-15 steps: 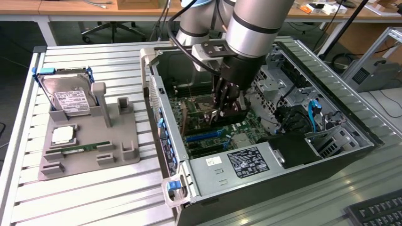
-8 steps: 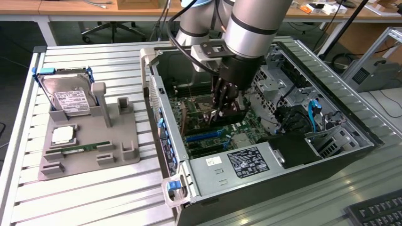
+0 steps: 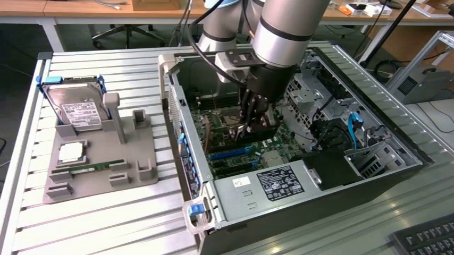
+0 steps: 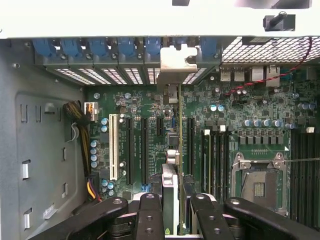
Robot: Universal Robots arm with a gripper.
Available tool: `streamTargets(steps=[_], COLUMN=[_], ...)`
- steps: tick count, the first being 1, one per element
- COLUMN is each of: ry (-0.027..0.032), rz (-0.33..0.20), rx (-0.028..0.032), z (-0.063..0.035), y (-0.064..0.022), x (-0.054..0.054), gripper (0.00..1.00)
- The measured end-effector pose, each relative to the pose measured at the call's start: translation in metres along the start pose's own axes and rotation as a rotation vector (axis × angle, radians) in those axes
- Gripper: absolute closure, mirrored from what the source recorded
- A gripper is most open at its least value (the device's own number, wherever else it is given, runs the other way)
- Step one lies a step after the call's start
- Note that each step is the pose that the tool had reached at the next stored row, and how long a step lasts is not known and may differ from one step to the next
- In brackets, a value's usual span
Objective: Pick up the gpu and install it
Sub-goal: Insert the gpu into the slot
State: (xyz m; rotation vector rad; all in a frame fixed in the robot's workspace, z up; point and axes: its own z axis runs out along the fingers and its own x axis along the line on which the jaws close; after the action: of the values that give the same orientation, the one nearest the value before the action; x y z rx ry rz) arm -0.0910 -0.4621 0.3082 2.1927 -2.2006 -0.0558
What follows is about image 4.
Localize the long black expansion slot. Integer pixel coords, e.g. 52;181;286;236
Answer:
187;117;196;176
141;117;151;192
125;117;134;186

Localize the white expansion slot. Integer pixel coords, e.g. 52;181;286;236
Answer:
108;113;119;181

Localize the short black expansion slot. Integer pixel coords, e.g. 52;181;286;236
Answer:
156;116;164;137

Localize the thin metal locking lever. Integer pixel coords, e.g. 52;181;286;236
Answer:
283;156;320;165

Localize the white power connector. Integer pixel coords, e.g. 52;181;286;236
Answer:
84;101;99;123

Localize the green motherboard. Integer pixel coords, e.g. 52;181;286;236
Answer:
84;64;320;227

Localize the black open PC case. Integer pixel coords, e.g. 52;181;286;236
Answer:
0;29;320;240

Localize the black clamp block with bolt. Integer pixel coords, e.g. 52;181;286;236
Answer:
262;10;297;33

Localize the black yellow power wire bundle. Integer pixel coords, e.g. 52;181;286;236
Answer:
62;99;102;203

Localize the red black twisted wire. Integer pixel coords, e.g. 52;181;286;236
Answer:
223;36;314;98

